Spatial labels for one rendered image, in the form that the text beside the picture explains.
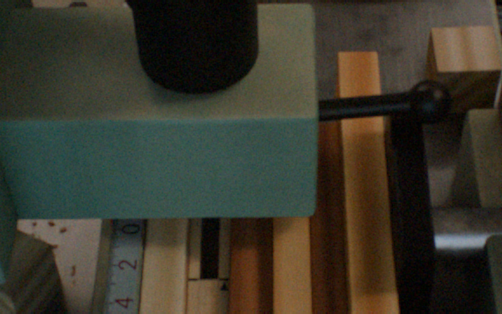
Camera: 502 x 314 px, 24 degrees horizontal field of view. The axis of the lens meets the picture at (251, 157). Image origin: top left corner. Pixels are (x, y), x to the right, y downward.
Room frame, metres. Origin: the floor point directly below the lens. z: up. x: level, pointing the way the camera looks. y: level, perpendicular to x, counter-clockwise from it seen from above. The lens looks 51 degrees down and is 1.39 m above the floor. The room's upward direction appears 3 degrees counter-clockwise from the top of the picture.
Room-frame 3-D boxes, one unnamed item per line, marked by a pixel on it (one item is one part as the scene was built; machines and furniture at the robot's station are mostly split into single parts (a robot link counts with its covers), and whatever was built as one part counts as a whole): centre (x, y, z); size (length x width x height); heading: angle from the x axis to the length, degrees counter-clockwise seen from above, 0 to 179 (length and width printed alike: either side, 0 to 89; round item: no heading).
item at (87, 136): (0.35, 0.04, 0.99); 0.14 x 0.07 x 0.09; 87
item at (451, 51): (0.44, -0.12, 0.92); 0.03 x 0.03 x 0.03; 89
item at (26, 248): (0.38, 0.14, 0.82); 0.04 x 0.04 x 0.04; 60
